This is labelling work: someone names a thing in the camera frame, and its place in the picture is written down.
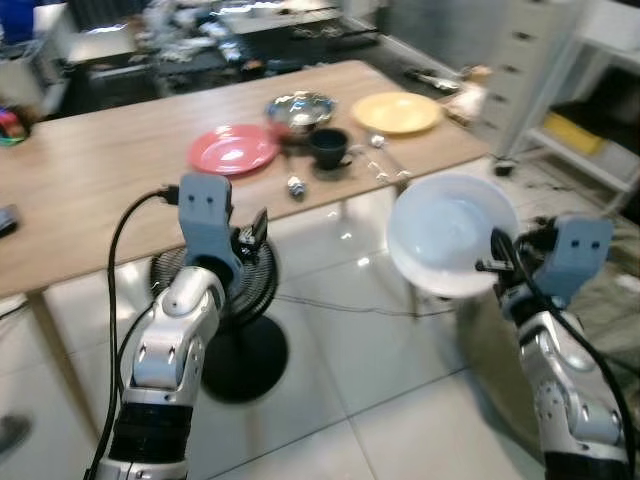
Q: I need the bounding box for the flat yellow box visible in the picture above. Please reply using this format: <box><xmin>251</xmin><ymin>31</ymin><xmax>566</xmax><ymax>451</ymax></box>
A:
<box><xmin>542</xmin><ymin>111</ymin><xmax>607</xmax><ymax>158</ymax></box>

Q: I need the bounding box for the black handheld tool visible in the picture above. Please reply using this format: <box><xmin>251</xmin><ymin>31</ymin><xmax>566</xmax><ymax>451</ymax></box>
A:
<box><xmin>404</xmin><ymin>67</ymin><xmax>467</xmax><ymax>97</ymax></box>

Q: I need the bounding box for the shiny steel bowl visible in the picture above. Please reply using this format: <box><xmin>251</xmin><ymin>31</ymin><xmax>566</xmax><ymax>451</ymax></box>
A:
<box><xmin>264</xmin><ymin>91</ymin><xmax>339</xmax><ymax>138</ymax></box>

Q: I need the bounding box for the black floor fan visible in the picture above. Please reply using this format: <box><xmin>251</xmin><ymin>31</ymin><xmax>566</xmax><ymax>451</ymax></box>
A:
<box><xmin>148</xmin><ymin>238</ymin><xmax>291</xmax><ymax>406</ymax></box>

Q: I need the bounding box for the wooden table leg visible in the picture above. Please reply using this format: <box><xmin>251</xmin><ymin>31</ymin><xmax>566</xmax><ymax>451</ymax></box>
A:
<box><xmin>24</xmin><ymin>288</ymin><xmax>98</xmax><ymax>433</ymax></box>

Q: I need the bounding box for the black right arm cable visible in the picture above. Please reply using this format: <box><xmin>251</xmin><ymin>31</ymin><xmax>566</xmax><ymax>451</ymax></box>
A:
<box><xmin>488</xmin><ymin>228</ymin><xmax>640</xmax><ymax>480</ymax></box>

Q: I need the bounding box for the white metal shelf rack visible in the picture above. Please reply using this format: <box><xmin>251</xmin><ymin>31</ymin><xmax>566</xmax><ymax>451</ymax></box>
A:
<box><xmin>520</xmin><ymin>0</ymin><xmax>640</xmax><ymax>216</ymax></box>

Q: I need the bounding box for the black cup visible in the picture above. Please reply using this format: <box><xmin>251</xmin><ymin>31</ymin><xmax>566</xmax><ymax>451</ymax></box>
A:
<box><xmin>306</xmin><ymin>127</ymin><xmax>354</xmax><ymax>174</ymax></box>

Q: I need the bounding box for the pink plate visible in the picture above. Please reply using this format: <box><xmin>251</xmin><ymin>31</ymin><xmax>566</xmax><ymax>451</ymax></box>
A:
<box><xmin>186</xmin><ymin>123</ymin><xmax>282</xmax><ymax>178</ymax></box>

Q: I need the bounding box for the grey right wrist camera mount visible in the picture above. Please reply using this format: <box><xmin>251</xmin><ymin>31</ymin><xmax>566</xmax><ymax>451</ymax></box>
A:
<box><xmin>538</xmin><ymin>214</ymin><xmax>615</xmax><ymax>308</ymax></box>

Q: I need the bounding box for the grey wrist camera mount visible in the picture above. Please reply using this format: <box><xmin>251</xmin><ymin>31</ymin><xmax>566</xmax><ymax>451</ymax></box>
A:
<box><xmin>538</xmin><ymin>214</ymin><xmax>615</xmax><ymax>308</ymax></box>
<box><xmin>177</xmin><ymin>172</ymin><xmax>247</xmax><ymax>269</ymax></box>

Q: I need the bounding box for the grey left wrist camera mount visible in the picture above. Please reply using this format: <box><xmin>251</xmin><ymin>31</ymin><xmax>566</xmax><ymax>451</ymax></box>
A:
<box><xmin>177</xmin><ymin>172</ymin><xmax>247</xmax><ymax>269</ymax></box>

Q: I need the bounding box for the green cloth sack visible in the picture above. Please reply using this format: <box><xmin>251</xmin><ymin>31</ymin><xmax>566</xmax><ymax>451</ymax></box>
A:
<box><xmin>565</xmin><ymin>215</ymin><xmax>640</xmax><ymax>411</ymax></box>

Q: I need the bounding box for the black smartphone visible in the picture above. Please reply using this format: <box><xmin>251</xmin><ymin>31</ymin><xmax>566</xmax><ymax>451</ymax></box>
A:
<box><xmin>0</xmin><ymin>204</ymin><xmax>20</xmax><ymax>238</ymax></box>

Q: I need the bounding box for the white drawer cabinet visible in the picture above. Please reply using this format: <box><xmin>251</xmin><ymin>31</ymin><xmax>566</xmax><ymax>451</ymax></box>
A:
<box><xmin>478</xmin><ymin>0</ymin><xmax>604</xmax><ymax>166</ymax></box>

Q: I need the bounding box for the white bowl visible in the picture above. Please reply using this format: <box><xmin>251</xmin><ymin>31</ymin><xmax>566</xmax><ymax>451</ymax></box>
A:
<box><xmin>385</xmin><ymin>171</ymin><xmax>522</xmax><ymax>300</ymax></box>

